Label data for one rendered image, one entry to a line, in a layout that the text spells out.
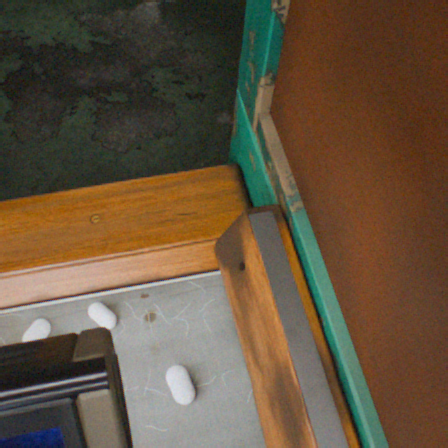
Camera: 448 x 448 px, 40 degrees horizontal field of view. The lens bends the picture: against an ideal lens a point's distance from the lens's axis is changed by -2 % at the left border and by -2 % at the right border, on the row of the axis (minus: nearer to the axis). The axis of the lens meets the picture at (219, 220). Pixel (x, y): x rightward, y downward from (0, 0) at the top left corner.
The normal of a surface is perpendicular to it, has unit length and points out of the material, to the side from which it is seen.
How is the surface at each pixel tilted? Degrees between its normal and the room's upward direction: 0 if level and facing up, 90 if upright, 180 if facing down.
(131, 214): 0
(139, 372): 0
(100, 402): 58
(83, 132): 0
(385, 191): 90
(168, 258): 45
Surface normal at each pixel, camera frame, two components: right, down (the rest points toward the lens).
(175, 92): 0.06, -0.52
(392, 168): -0.97, 0.17
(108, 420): 0.22, 0.43
